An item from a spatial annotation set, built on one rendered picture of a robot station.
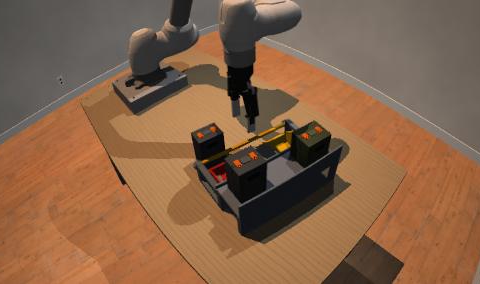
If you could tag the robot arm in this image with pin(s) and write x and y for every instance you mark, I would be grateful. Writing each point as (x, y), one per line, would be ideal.
(241, 24)

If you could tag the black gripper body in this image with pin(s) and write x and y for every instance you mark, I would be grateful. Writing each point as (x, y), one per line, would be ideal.
(241, 75)

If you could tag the yellow bin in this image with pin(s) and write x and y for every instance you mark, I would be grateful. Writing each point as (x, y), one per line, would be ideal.
(282, 141)

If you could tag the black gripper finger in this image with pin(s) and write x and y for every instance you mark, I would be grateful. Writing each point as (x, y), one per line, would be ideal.
(235, 102)
(251, 105)

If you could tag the dark grey shelf rack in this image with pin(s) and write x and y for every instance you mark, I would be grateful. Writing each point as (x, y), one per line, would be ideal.
(284, 174)

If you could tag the orange bar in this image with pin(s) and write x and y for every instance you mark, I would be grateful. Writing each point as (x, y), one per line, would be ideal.
(242, 144)

